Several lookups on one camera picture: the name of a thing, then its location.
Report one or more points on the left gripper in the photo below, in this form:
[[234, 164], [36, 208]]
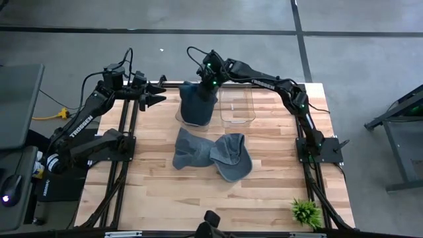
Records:
[[142, 96]]

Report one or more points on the black computer mouse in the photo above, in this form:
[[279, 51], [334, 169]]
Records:
[[11, 188]]

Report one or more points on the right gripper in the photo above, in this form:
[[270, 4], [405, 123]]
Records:
[[209, 82]]

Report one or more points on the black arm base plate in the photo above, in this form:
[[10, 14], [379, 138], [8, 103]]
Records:
[[330, 153], [129, 155]]

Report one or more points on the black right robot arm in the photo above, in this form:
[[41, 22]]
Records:
[[264, 85]]

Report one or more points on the black Trossen logo box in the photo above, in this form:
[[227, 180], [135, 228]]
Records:
[[66, 188]]

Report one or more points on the dark grey flat panel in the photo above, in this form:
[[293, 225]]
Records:
[[20, 105]]

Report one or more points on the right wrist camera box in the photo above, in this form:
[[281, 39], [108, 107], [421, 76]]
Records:
[[213, 57]]

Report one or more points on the blue-grey baseball cap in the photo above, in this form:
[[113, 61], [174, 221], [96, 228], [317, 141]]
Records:
[[191, 152]]

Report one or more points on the black aluminium table frame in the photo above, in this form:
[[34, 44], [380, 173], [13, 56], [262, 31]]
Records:
[[172, 235]]

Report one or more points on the dark teal baseball cap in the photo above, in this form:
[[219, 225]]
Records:
[[195, 112]]

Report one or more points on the white and yellow packet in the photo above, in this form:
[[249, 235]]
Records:
[[38, 170]]

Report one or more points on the grey side desk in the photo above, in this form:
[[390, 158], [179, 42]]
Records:
[[20, 218]]

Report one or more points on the silver aluminium bracket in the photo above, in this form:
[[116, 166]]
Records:
[[307, 235], [122, 234]]

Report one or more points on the grey metal cart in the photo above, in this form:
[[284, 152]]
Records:
[[398, 152]]

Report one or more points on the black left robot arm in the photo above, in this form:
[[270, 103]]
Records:
[[82, 122]]

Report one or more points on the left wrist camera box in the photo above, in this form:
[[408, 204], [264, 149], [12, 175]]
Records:
[[139, 78]]

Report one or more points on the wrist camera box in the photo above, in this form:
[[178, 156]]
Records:
[[213, 57], [139, 78]]

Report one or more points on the clear plastic bin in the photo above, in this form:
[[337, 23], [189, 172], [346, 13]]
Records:
[[178, 117], [238, 109]]

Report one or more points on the green artificial plant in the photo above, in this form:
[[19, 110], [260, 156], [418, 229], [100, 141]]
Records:
[[305, 213]]

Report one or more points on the light grey baseball cap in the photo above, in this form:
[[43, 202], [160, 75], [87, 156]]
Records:
[[231, 158]]

